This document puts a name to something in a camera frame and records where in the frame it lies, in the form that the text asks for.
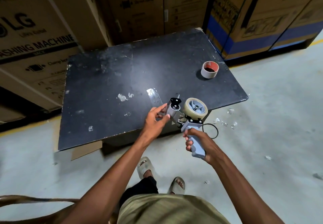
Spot person's left hand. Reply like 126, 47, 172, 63
139, 105, 171, 145

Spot person's right hand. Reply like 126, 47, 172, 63
183, 127, 219, 167

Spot grey tape dispenser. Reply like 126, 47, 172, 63
165, 98, 206, 159

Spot person's right forearm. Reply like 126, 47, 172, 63
207, 152, 286, 224

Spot person's left forearm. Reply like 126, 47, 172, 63
61, 133, 152, 224

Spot clear packing tape roll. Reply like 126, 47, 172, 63
183, 97, 209, 121

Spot flat clear tape strip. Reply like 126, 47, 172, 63
146, 88, 162, 103

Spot beige sandal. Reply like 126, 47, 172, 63
168, 176, 186, 195
136, 157, 153, 180

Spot black table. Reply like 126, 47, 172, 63
58, 28, 249, 152

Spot empty cardboard tape core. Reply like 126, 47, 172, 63
201, 61, 219, 79

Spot black shorts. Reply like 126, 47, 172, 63
119, 176, 159, 208

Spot olive shirt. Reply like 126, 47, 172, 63
117, 194, 230, 224

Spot dark brown cardboard appliance box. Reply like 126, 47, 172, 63
95, 0, 166, 47

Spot brown cardboard box white label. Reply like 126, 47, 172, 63
163, 0, 213, 34

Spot cardboard box with blue band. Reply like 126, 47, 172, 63
206, 0, 323, 60
269, 3, 323, 51

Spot large brown cardboard appliance box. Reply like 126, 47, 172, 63
0, 0, 107, 112

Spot black ring strap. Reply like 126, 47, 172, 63
201, 123, 219, 140

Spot brown strap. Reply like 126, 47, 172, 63
0, 195, 82, 224

